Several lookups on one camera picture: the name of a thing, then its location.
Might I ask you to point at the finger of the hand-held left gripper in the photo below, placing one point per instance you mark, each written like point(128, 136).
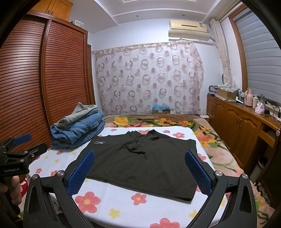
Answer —
point(22, 139)
point(33, 150)

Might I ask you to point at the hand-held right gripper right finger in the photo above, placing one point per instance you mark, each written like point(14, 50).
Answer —
point(198, 174)

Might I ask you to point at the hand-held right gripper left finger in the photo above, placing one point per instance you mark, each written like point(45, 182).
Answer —
point(80, 174)

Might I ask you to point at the black pants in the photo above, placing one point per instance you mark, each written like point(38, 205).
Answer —
point(142, 166)

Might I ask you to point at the folded grey-green pants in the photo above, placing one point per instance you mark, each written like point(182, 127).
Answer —
point(79, 111)

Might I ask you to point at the person's left hand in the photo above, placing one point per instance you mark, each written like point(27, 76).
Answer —
point(16, 188)

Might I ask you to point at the red printed cloth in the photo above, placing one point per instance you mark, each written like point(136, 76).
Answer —
point(23, 188)

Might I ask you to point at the folded blue jeans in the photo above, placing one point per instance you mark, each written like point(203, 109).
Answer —
point(74, 138)
point(90, 121)

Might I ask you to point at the white flower-print sheet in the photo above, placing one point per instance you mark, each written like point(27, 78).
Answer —
point(114, 198)

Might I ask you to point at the grey trash bin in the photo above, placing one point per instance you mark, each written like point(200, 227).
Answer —
point(259, 168)

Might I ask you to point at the wooden sideboard cabinet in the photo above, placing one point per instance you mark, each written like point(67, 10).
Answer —
point(235, 122)

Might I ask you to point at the blue plastic bag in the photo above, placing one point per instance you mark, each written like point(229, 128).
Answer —
point(160, 107)

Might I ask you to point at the brown slatted wooden wardrobe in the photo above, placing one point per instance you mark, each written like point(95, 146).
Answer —
point(61, 65)

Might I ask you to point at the cardboard box with floral cloth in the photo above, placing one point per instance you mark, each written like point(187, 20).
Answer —
point(227, 92)

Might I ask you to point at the pink tissue box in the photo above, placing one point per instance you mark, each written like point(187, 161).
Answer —
point(259, 109)

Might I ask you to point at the pink thermos jug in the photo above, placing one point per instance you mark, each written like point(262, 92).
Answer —
point(248, 98)

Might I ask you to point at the white bottle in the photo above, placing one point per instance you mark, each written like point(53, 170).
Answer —
point(255, 102)

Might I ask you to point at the white power strip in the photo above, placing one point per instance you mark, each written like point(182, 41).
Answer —
point(273, 106)

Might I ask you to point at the circle-pattern sheer curtain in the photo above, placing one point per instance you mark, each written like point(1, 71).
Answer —
point(149, 76)

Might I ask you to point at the grey window blind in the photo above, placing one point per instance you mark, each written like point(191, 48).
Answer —
point(259, 61)

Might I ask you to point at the tied beige curtain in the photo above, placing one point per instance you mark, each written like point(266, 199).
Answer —
point(221, 48)

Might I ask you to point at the small white box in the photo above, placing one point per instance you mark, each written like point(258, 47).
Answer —
point(78, 22)

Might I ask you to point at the wooden overhead cabinet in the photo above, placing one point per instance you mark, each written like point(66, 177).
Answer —
point(54, 8)

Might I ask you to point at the beige wall air conditioner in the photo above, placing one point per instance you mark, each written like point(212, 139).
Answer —
point(188, 29)

